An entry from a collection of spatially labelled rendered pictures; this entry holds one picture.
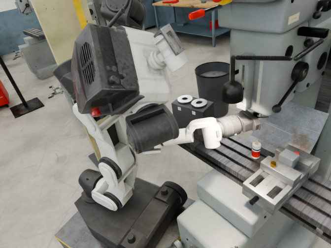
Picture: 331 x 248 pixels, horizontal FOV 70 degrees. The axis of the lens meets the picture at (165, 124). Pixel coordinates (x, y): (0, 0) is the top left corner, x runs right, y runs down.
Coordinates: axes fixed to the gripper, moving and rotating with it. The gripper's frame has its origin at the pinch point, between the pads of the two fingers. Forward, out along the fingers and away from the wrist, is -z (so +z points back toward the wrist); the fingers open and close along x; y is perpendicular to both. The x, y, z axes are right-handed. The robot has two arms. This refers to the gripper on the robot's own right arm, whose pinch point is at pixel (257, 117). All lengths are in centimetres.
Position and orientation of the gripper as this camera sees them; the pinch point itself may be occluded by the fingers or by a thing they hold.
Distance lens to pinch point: 110.7
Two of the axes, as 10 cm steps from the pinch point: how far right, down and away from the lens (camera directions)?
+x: -3.1, -5.1, 8.0
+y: 1.3, 8.1, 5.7
